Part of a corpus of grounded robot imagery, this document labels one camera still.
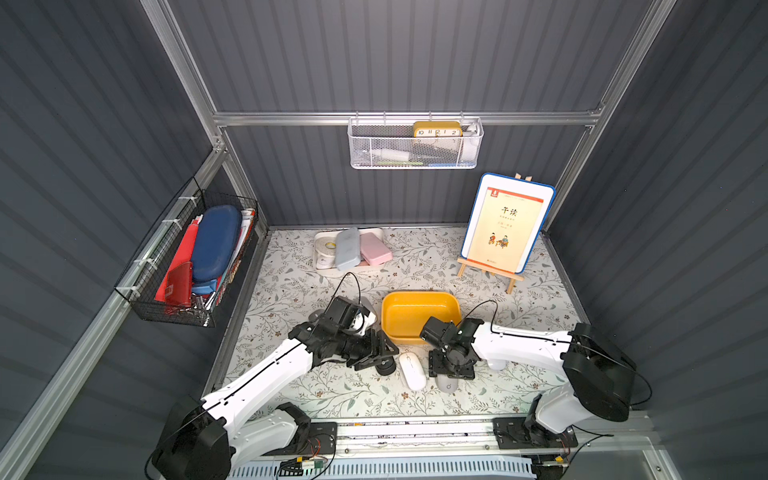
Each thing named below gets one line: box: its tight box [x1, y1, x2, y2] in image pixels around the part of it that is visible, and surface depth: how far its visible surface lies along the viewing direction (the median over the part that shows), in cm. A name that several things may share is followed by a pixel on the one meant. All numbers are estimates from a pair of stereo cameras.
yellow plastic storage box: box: [381, 291, 463, 345], surface depth 98 cm
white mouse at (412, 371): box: [399, 352, 427, 391], surface depth 84 cm
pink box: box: [360, 232, 393, 266], surface depth 104 cm
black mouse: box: [375, 356, 397, 376], surface depth 85 cm
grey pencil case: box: [335, 227, 361, 271], surface depth 106 cm
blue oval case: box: [192, 205, 242, 281], surface depth 74 cm
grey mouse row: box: [435, 374, 459, 393], surface depth 82 cm
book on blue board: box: [460, 172, 557, 274], surface depth 91 cm
